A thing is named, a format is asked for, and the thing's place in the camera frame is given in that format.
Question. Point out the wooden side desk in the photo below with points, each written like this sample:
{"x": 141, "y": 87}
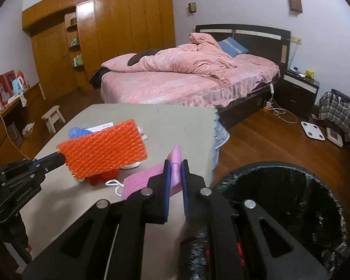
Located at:
{"x": 32, "y": 102}

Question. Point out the wooden wardrobe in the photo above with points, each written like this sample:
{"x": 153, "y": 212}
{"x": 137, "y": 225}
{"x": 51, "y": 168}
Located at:
{"x": 119, "y": 35}

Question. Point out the black garment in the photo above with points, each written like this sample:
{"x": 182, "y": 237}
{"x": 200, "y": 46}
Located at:
{"x": 97, "y": 78}

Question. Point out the green bottle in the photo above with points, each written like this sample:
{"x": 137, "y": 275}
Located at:
{"x": 79, "y": 59}

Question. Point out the yellow toy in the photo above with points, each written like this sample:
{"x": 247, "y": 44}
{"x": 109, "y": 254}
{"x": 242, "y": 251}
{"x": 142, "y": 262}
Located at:
{"x": 309, "y": 74}

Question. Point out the orange bubble wrap sheet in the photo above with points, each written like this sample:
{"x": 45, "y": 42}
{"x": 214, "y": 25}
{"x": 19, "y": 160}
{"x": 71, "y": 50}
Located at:
{"x": 105, "y": 148}

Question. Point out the blue kettle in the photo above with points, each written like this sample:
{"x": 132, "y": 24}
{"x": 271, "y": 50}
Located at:
{"x": 17, "y": 86}

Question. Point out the wall socket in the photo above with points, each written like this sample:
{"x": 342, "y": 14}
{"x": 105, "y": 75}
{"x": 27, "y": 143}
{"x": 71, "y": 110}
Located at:
{"x": 297, "y": 40}

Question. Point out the power strip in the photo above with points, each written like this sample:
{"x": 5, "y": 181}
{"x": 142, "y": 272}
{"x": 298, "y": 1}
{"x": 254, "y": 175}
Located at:
{"x": 269, "y": 106}

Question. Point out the pink duvet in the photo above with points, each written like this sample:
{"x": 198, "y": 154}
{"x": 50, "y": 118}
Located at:
{"x": 178, "y": 59}

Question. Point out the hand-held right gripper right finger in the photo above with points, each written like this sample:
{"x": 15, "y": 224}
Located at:
{"x": 184, "y": 189}

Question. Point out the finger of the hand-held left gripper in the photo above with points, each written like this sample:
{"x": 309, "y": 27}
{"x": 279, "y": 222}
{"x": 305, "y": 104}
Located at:
{"x": 51, "y": 162}

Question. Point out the bed with pink sheet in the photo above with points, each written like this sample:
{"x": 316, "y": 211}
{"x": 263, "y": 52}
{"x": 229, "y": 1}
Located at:
{"x": 163, "y": 90}

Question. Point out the white picture frame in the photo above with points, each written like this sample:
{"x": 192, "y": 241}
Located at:
{"x": 334, "y": 137}

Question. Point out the pink face mask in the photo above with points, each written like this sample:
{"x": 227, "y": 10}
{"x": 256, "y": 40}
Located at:
{"x": 137, "y": 183}

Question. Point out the red box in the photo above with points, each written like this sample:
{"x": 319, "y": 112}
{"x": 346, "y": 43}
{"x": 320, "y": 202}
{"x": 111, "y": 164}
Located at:
{"x": 1, "y": 89}

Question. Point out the small brown wall lamp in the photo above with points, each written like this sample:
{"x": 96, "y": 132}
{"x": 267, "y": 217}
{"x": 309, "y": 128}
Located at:
{"x": 192, "y": 7}

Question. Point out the white bathroom scale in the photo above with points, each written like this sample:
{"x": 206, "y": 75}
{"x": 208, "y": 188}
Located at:
{"x": 312, "y": 130}

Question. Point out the white plastic bag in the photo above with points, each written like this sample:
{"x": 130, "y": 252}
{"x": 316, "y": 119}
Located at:
{"x": 28, "y": 129}

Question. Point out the white wooden stool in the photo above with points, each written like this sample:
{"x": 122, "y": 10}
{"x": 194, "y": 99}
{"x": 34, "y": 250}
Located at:
{"x": 54, "y": 115}

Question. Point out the blue pillow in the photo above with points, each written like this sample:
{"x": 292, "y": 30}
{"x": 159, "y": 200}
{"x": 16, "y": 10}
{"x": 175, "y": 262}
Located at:
{"x": 233, "y": 47}

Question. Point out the blue plastic bag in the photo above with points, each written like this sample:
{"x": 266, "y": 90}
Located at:
{"x": 77, "y": 132}

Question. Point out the black bin with bag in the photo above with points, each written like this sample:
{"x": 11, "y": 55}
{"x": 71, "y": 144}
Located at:
{"x": 294, "y": 198}

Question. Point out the dark brown cloth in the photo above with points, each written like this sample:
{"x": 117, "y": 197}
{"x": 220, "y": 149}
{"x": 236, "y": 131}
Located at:
{"x": 137, "y": 58}

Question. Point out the dark nightstand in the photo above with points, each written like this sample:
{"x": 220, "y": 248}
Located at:
{"x": 297, "y": 99}

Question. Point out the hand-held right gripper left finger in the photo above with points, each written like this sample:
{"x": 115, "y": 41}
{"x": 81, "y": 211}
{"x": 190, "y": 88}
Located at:
{"x": 166, "y": 189}

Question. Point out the red crumpled net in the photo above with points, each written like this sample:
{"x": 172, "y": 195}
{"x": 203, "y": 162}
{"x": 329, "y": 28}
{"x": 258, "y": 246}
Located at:
{"x": 103, "y": 178}

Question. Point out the large brown wall lamp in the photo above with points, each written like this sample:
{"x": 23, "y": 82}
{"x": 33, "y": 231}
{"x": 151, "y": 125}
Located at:
{"x": 295, "y": 4}

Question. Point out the blue patterned cloth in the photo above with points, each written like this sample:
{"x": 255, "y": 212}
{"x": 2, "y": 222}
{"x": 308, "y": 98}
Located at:
{"x": 220, "y": 134}

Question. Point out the white paper card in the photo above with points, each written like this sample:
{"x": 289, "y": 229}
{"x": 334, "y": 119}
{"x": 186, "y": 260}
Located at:
{"x": 100, "y": 127}

